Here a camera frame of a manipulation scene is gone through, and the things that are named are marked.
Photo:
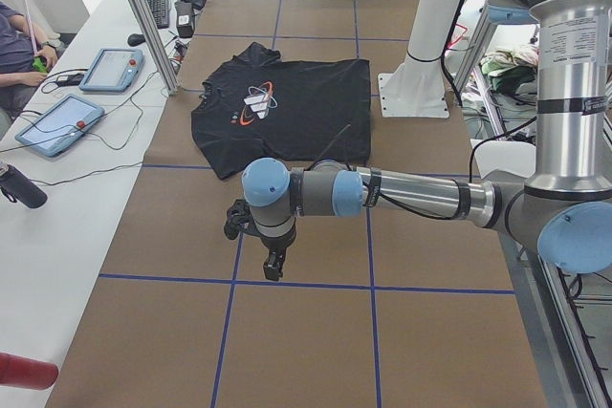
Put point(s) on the black computer mouse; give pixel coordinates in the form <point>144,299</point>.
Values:
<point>135,39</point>

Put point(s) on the black keyboard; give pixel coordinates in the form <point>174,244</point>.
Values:
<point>160,12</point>

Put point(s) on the black graphic t-shirt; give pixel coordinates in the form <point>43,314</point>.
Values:
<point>257,105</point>

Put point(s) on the near blue teach pendant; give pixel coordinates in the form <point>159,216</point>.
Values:
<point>57,129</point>

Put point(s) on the aluminium frame post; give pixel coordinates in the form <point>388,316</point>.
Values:
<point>155,45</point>

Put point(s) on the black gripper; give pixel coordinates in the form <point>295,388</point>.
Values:
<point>275,246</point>

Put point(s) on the far blue teach pendant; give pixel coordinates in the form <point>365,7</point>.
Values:
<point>112,71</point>

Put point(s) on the white plastic chair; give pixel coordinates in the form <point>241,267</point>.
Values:
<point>504,161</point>

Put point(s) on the blue teach pendant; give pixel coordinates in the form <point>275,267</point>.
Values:
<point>57,129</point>
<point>112,71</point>

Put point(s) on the pile of clothes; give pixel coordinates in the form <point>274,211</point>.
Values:
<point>509,67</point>

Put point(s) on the red cylinder bottle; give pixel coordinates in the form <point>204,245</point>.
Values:
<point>21,372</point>

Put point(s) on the black power brick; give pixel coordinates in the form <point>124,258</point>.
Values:
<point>184,19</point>

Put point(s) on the seated person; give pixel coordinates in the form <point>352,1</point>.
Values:
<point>20,45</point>

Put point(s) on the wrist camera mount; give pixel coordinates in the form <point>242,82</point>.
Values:
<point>239,220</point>

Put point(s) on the black water bottle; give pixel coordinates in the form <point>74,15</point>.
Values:
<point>16,187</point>

